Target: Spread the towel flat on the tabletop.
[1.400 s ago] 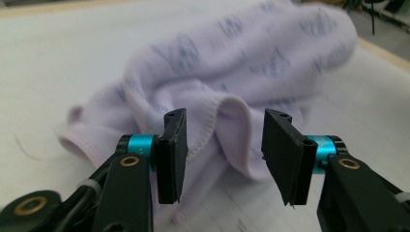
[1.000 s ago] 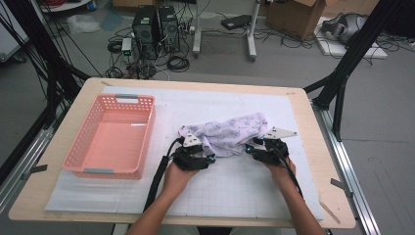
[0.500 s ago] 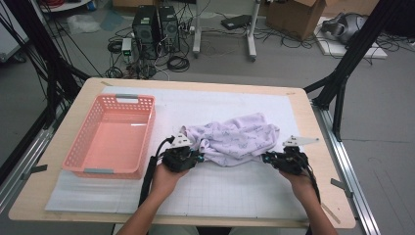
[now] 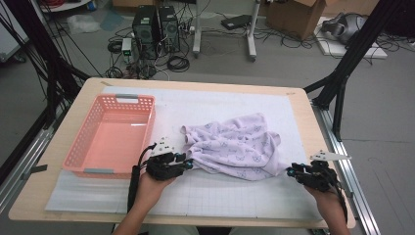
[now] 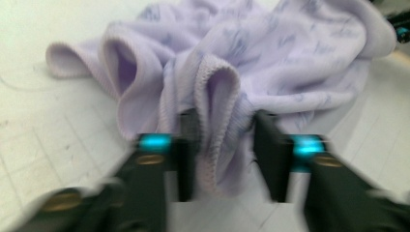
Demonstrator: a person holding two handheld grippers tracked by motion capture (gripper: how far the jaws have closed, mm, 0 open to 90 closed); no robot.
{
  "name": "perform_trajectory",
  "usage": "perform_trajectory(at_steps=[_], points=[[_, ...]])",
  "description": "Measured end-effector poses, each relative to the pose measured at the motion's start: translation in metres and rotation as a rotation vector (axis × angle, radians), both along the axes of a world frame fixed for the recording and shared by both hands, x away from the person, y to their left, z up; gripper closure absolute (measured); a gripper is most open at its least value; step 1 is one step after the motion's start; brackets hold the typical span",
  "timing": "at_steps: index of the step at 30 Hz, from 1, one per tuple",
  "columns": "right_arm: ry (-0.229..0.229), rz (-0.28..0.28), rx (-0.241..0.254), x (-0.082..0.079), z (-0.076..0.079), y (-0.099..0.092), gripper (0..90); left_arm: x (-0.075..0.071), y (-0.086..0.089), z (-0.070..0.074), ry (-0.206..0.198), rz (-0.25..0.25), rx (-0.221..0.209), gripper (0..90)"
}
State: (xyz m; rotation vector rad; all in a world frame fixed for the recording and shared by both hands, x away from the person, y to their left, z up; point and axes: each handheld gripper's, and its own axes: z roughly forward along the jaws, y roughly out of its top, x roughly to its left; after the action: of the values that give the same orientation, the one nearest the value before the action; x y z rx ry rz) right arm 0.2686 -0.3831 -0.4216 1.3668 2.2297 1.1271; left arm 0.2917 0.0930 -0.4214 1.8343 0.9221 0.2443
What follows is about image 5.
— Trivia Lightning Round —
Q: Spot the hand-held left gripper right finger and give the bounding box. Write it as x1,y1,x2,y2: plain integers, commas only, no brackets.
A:
253,109,382,232

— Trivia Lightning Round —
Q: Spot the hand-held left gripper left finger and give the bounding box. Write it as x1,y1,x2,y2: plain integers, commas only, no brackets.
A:
105,109,201,232

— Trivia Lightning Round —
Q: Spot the lilac towel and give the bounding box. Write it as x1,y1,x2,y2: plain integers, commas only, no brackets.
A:
44,0,398,198

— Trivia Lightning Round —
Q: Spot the white grid mat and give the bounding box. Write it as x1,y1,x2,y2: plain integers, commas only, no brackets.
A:
0,0,410,232

